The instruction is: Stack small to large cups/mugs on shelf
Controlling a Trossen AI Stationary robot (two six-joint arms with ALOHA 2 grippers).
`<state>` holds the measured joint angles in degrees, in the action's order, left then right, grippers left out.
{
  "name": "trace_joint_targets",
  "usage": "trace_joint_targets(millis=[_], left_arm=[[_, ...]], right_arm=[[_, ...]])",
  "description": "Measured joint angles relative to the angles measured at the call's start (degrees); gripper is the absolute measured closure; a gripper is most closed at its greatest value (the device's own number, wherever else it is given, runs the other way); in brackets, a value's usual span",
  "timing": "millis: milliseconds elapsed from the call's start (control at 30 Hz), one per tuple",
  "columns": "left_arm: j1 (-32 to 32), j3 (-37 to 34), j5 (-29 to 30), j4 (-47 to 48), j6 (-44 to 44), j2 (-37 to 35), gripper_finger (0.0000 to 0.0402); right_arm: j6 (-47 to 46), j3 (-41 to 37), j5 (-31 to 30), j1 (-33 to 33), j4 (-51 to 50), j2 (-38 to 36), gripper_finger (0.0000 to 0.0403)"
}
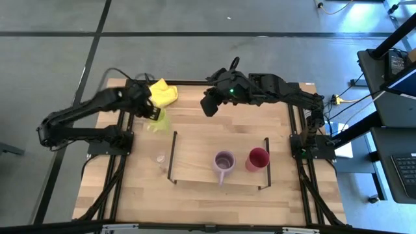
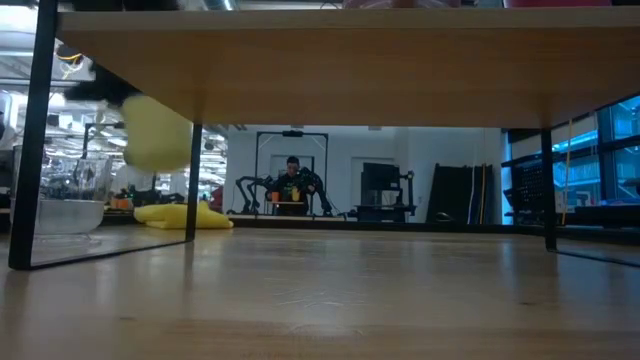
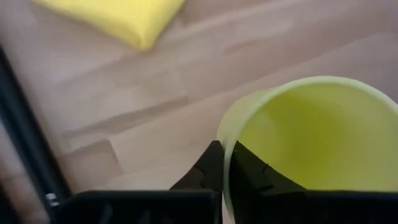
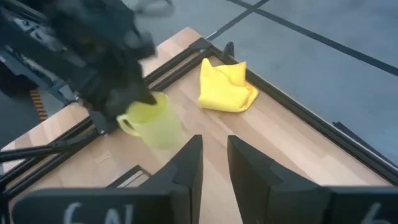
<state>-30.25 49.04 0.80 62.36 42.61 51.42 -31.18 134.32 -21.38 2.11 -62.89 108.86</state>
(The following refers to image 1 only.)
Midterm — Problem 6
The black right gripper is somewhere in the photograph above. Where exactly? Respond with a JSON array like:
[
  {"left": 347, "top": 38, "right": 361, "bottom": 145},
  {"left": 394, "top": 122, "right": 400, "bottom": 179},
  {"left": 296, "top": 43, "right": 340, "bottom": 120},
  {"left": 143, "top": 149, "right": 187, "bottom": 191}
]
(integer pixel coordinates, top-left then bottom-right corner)
[{"left": 200, "top": 67, "right": 243, "bottom": 118}]

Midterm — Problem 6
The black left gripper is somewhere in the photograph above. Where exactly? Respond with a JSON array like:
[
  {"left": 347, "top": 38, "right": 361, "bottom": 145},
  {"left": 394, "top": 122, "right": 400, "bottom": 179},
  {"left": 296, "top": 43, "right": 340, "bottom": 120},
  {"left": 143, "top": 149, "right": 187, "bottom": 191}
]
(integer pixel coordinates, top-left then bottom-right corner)
[{"left": 128, "top": 84, "right": 161, "bottom": 121}]

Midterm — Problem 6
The yellow-green mug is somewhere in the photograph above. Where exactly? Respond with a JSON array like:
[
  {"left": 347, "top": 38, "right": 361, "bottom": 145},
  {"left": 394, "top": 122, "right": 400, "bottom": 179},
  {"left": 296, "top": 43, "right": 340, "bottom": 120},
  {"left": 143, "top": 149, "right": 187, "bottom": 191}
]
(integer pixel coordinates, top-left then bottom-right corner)
[{"left": 145, "top": 109, "right": 172, "bottom": 134}]

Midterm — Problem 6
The clear glass cup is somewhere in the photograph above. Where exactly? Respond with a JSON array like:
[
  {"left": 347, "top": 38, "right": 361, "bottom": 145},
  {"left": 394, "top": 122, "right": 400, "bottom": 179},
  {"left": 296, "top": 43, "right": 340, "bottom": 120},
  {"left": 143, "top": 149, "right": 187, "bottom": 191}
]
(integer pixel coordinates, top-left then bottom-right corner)
[{"left": 153, "top": 151, "right": 169, "bottom": 170}]

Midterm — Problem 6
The purple mug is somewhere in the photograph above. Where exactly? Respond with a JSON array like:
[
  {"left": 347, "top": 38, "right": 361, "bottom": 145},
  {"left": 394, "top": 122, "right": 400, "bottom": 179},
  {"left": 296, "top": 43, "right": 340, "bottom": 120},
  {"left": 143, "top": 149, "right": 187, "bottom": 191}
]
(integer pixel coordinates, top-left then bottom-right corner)
[{"left": 213, "top": 149, "right": 237, "bottom": 187}]

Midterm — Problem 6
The red plastic cup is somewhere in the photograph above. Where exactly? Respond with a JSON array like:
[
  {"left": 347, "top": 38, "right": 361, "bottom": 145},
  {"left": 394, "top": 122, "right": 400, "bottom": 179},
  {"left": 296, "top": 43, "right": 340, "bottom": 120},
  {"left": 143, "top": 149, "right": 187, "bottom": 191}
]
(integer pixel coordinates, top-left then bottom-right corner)
[{"left": 244, "top": 147, "right": 270, "bottom": 172}]

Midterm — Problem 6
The yellow cloth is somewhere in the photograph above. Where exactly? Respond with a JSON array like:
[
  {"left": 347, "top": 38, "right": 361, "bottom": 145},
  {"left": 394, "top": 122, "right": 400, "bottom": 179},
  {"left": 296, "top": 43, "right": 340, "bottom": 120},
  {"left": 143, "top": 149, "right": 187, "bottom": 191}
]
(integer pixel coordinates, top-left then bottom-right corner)
[{"left": 149, "top": 77, "right": 179, "bottom": 108}]

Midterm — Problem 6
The grey furniture leg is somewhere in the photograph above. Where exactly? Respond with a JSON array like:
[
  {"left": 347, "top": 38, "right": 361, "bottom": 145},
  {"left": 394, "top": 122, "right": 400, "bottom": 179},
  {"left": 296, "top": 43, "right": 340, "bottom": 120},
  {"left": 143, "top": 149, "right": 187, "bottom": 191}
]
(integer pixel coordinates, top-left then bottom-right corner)
[{"left": 0, "top": 142, "right": 25, "bottom": 157}]

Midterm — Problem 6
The black metal pole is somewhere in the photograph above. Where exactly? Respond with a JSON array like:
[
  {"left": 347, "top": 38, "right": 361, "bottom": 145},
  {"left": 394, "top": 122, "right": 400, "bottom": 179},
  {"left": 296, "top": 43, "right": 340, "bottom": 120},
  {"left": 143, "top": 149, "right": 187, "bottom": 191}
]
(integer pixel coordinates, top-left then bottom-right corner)
[
  {"left": 334, "top": 112, "right": 381, "bottom": 147},
  {"left": 369, "top": 12, "right": 416, "bottom": 60}
]

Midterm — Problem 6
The black rig crossbar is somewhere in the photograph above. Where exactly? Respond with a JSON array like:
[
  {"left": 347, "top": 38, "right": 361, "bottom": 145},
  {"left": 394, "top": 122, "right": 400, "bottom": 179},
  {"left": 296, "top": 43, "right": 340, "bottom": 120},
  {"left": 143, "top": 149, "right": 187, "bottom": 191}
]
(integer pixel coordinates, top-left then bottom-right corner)
[{"left": 0, "top": 220, "right": 416, "bottom": 234}]

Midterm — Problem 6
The black laptop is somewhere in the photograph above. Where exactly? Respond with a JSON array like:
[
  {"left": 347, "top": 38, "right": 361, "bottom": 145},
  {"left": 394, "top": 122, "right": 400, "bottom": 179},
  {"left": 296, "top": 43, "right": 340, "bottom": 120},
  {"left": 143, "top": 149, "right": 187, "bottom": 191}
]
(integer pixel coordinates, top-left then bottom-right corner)
[{"left": 370, "top": 125, "right": 416, "bottom": 205}]

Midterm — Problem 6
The black side desk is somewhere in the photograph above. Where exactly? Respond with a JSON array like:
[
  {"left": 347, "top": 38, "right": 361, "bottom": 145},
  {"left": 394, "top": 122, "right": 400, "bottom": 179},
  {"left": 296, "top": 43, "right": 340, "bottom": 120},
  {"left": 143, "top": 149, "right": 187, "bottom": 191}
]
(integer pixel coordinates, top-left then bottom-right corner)
[{"left": 357, "top": 48, "right": 416, "bottom": 127}]

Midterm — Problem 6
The black electronic box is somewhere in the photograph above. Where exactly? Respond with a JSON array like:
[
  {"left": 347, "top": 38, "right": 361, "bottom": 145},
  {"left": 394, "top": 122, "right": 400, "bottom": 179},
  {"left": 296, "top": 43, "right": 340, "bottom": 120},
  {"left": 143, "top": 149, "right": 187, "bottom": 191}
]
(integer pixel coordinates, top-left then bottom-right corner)
[{"left": 385, "top": 50, "right": 409, "bottom": 81}]

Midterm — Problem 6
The black aluminium table frame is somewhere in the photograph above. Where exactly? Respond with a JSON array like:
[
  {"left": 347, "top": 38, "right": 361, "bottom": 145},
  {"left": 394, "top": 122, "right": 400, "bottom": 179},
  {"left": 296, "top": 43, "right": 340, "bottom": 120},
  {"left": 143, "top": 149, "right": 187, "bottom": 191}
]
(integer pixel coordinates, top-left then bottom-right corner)
[{"left": 77, "top": 73, "right": 352, "bottom": 228}]

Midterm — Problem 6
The wooden tray with black handles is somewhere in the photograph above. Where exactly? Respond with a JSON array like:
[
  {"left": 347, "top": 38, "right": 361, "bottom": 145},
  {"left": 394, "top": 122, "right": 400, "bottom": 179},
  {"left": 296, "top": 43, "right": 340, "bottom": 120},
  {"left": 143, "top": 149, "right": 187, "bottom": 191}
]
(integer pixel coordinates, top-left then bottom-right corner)
[{"left": 167, "top": 131, "right": 272, "bottom": 190}]

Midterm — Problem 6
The silver metal bracket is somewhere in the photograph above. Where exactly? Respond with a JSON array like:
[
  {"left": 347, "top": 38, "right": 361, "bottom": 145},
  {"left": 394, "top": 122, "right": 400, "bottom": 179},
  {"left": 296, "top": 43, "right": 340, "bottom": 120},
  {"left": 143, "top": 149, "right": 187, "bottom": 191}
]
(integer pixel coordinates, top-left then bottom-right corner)
[
  {"left": 101, "top": 223, "right": 140, "bottom": 234},
  {"left": 281, "top": 226, "right": 321, "bottom": 234}
]

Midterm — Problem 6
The yellow power cable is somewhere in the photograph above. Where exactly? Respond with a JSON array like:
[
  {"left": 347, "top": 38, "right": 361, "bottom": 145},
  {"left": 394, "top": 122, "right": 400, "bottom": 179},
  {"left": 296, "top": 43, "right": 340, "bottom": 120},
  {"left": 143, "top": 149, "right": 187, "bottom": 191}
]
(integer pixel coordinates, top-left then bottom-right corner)
[{"left": 333, "top": 94, "right": 363, "bottom": 105}]

